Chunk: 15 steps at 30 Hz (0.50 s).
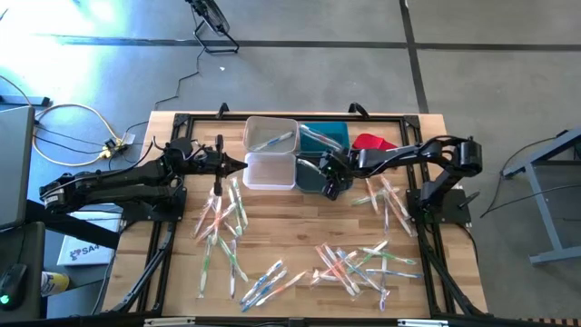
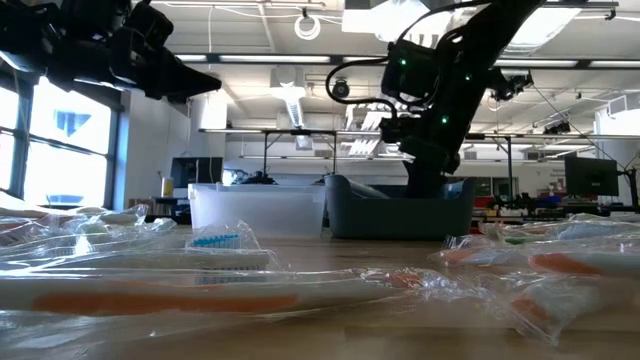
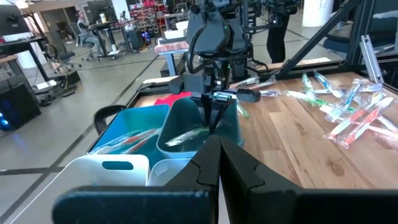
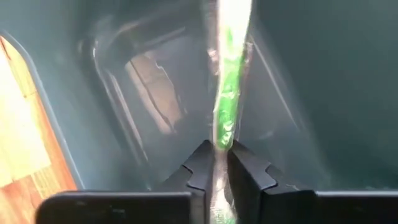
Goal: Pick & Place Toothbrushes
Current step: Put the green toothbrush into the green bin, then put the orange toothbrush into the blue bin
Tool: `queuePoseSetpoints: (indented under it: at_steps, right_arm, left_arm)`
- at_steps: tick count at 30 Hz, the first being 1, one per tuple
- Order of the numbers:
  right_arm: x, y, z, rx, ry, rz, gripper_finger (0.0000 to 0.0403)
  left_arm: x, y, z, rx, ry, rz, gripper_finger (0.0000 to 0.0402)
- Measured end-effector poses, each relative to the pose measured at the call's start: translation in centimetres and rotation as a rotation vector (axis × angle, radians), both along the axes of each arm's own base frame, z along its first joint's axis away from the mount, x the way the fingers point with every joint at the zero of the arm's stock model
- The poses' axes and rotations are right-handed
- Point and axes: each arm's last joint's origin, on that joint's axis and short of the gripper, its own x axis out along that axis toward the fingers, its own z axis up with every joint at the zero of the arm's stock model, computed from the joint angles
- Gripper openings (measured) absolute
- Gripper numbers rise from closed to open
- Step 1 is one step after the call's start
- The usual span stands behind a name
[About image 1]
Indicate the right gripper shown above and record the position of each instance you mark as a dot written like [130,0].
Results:
[340,168]

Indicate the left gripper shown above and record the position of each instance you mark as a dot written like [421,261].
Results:
[195,161]

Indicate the orange toothbrushes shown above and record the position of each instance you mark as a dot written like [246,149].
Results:
[324,144]

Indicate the blue toothbrush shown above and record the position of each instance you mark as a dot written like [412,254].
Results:
[401,274]
[263,280]
[272,141]
[363,273]
[265,290]

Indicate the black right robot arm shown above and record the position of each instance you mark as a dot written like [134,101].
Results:
[408,154]

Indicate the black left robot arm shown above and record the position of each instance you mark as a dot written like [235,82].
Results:
[113,181]

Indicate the grey-blue plastic bin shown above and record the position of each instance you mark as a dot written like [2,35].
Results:
[306,175]

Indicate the clear frosted plastic bin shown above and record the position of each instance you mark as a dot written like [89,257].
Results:
[268,175]

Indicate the black arched clamp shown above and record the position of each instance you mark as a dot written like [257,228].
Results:
[358,109]
[222,110]

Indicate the white plastic bin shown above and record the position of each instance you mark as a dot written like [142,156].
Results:
[272,125]

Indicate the teal plastic bin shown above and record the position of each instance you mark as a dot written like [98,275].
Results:
[336,128]

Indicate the red cloth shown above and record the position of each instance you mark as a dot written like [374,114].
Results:
[372,141]

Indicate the yellow power connector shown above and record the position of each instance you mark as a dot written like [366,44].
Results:
[113,150]

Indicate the black floor fan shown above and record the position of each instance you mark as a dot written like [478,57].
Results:
[213,18]

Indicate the white printed box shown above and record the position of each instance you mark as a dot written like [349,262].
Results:
[91,254]

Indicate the yellow can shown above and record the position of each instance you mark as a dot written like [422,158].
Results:
[56,282]

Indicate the grey monitor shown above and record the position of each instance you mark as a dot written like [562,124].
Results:
[16,168]

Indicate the grey metal stand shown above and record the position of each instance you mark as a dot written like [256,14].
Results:
[551,227]

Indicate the black side desk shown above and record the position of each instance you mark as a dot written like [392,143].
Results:
[22,245]

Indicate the black computer mouse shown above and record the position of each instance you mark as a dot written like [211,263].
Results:
[12,286]

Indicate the silver metal bracket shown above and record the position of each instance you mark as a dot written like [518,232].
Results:
[170,322]
[422,323]

